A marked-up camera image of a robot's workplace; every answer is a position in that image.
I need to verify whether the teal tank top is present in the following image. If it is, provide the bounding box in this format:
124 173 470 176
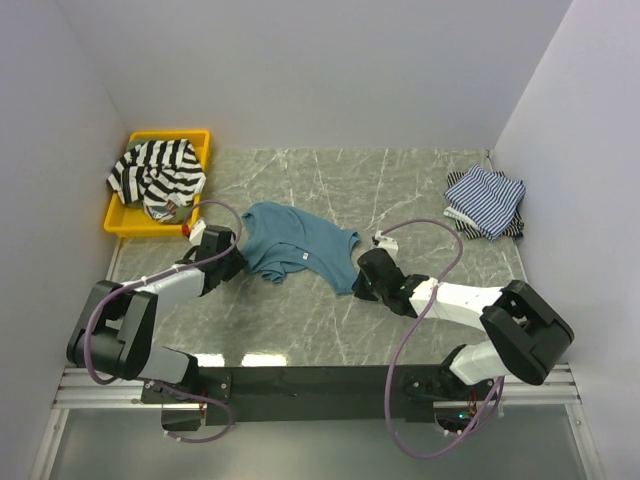
241 202 361 295

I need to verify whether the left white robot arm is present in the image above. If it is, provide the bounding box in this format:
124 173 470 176
66 225 246 402

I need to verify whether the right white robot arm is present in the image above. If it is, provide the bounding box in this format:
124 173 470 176
354 248 575 399

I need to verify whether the black white striped top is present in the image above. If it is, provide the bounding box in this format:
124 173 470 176
105 139 208 211

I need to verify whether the yellow plastic bin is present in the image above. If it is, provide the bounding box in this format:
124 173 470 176
103 129 213 238

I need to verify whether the black base beam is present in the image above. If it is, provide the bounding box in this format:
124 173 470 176
139 362 501 429

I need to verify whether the blue white striped folded top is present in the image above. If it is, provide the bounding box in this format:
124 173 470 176
444 164 526 241

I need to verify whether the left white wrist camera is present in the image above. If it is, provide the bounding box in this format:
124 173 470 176
181 219 207 246

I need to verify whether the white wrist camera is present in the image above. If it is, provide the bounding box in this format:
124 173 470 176
181 219 207 246
372 230 399 259

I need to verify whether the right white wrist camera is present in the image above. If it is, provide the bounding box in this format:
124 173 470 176
372 230 399 259

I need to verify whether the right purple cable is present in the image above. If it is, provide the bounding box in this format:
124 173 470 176
382 217 506 459

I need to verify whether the aluminium rail frame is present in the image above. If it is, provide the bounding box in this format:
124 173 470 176
53 365 580 410

